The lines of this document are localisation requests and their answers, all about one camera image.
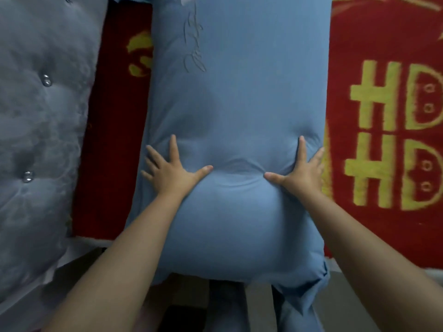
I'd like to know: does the grey tufted headboard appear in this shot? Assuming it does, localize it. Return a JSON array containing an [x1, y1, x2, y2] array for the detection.
[[0, 0, 109, 294]]

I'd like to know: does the person's right hand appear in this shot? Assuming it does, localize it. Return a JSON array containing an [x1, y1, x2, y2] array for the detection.
[[264, 135, 326, 202]]

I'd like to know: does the person's left hand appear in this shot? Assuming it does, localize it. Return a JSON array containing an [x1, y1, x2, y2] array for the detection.
[[141, 134, 214, 202]]

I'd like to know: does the person's left forearm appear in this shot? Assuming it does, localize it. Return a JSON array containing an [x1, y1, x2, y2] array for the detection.
[[43, 195, 186, 332]]

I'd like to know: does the blue pillow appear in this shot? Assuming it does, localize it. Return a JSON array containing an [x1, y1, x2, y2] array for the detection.
[[125, 0, 333, 332]]

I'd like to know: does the person's right forearm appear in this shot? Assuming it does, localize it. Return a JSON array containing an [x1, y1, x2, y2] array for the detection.
[[293, 196, 443, 332]]

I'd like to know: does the red blanket with yellow print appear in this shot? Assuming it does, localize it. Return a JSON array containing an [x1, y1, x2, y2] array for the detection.
[[71, 0, 443, 271]]

